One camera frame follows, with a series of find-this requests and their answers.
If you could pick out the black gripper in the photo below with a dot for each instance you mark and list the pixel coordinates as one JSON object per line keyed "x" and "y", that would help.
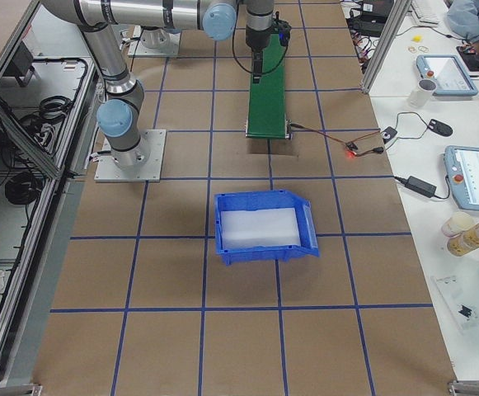
{"x": 256, "y": 40}

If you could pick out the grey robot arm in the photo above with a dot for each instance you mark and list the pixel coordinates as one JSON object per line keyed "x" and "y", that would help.
{"x": 118, "y": 116}

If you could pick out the green conveyor belt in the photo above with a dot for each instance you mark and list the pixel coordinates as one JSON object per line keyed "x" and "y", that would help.
{"x": 267, "y": 111}

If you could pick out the small sensor board red LED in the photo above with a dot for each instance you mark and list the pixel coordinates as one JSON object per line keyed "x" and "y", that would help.
{"x": 351, "y": 149}

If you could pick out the blue plastic bin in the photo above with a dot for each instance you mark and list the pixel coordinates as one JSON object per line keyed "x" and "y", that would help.
{"x": 264, "y": 200}

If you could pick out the white foam pad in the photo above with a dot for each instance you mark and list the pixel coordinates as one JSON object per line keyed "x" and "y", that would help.
{"x": 243, "y": 229}

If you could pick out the white mug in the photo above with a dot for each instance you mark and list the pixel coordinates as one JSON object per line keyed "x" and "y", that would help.
{"x": 421, "y": 94}

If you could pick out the black computer mouse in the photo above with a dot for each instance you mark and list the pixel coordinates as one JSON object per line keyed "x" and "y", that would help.
{"x": 440, "y": 128}

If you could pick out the teach pendant tablet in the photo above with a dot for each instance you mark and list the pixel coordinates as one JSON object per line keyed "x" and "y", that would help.
{"x": 448, "y": 73}
{"x": 462, "y": 168}

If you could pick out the black power adapter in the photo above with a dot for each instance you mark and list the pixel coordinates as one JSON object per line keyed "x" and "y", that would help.
{"x": 420, "y": 187}

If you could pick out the white plastic cup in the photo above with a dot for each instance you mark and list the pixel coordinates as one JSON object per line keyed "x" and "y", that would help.
{"x": 458, "y": 222}

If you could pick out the drink can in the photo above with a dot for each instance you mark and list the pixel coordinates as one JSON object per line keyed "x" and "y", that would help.
{"x": 465, "y": 242}

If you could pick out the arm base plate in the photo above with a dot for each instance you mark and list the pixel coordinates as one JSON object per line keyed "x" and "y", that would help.
{"x": 156, "y": 43}
{"x": 143, "y": 163}

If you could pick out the aluminium frame post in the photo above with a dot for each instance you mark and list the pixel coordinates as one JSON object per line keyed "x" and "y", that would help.
{"x": 392, "y": 25}

